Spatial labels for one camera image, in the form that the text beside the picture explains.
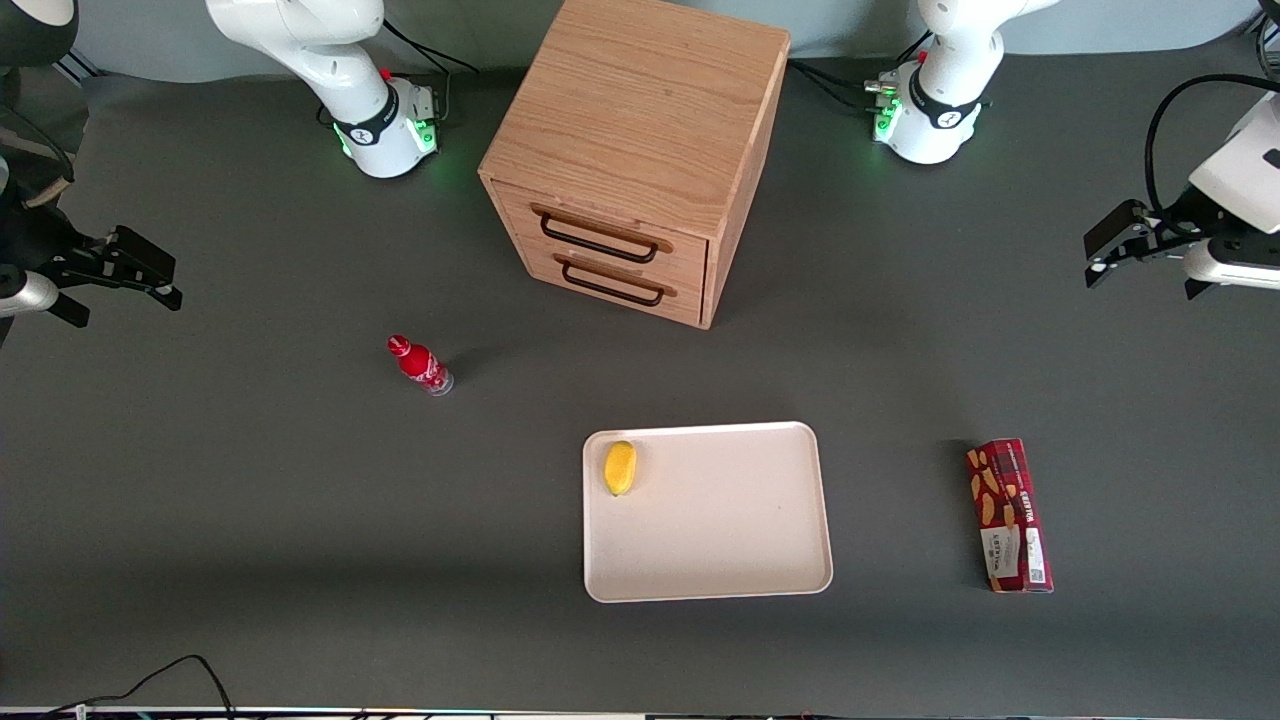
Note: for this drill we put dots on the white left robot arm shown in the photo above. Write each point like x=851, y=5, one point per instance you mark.
x=940, y=130

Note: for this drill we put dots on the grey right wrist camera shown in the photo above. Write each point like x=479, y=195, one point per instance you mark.
x=25, y=293

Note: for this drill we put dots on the wooden drawer front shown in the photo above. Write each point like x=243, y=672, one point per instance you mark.
x=690, y=305
x=510, y=205

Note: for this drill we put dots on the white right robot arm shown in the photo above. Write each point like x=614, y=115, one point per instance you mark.
x=350, y=60

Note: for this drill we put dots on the red soda bottle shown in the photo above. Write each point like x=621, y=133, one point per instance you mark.
x=420, y=365

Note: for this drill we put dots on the cream plastic tray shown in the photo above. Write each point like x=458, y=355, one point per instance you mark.
x=720, y=520

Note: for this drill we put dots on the yellow lemon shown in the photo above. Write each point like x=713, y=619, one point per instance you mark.
x=620, y=468

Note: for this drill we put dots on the dark grey table mat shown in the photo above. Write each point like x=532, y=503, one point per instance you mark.
x=300, y=550

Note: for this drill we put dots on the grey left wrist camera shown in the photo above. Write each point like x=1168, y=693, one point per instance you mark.
x=1235, y=265

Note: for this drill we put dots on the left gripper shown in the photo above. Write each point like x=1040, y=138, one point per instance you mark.
x=1184, y=225

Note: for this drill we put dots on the red cookie box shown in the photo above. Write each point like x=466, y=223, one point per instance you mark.
x=1010, y=510

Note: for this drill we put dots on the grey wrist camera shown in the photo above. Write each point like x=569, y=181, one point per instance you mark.
x=1235, y=265
x=25, y=293

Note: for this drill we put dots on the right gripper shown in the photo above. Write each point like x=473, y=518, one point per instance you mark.
x=32, y=243

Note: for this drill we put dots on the wooden drawer cabinet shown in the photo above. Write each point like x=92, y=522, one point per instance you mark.
x=640, y=110

